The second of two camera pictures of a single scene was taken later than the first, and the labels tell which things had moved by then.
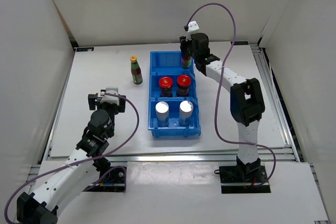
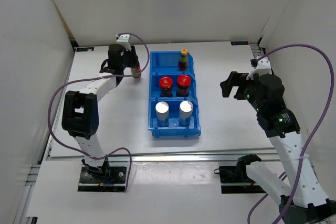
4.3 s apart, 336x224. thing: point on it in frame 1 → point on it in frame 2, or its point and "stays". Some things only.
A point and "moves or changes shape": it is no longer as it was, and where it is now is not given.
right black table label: [240, 43] stays
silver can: [185, 113] stays
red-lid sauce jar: [166, 84] stays
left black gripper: [119, 107] → [133, 55]
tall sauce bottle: [136, 71] moves or changes shape
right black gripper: [184, 45] → [234, 80]
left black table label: [86, 49] stays
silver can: [162, 114] stays
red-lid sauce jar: [184, 83] stays
